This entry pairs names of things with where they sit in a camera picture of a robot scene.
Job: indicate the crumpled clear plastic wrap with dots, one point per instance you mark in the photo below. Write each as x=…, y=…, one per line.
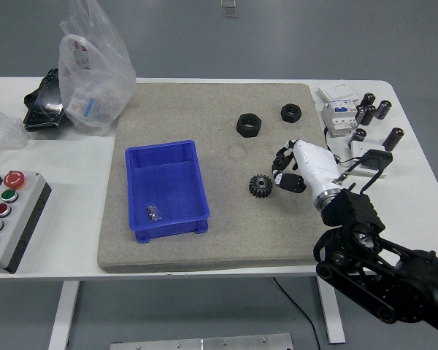
x=0, y=133

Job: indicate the grey-brown mat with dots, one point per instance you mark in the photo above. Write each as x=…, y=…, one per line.
x=204, y=109

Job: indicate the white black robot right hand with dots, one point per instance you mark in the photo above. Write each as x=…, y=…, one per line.
x=315, y=164

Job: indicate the black wrapped part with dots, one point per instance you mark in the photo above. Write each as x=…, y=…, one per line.
x=44, y=105

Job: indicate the metal floor socket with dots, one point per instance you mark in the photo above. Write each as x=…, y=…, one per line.
x=229, y=9

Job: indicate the white socket plate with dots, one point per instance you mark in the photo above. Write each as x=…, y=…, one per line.
x=365, y=147

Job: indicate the white circuit breaker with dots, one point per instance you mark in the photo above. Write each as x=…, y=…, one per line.
x=337, y=120

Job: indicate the large black hex nut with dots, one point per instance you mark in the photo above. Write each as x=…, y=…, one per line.
x=249, y=125

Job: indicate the black power adapter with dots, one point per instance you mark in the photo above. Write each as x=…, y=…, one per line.
x=381, y=156

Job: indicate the green push button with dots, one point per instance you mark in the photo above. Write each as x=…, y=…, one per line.
x=9, y=195

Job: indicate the red emergency stop button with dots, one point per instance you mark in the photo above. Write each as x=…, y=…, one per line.
x=14, y=178

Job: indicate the red push button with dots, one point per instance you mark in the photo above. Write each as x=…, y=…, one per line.
x=2, y=210

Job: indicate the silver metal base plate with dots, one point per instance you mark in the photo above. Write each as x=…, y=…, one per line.
x=200, y=342

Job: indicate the grey push-button control box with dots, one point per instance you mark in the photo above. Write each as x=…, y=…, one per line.
x=22, y=226

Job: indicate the white flat switch panel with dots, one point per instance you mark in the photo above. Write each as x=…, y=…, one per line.
x=337, y=93

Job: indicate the small black hex nut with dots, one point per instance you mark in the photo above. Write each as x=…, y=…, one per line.
x=291, y=113

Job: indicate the white table leg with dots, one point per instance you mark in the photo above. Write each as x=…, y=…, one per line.
x=334, y=321
x=64, y=313

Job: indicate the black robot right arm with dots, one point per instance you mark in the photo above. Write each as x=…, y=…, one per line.
x=354, y=211

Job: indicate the dark cylindrical capacitor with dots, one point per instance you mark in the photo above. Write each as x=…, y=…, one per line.
x=393, y=139
x=360, y=113
x=384, y=109
x=371, y=116
x=368, y=99
x=359, y=136

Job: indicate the large translucent plastic bag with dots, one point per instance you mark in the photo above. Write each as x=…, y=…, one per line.
x=95, y=73

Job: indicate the blue plastic box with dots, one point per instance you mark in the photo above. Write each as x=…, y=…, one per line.
x=168, y=182

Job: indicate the large grey metal gear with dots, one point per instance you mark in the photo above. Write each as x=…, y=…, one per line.
x=260, y=186

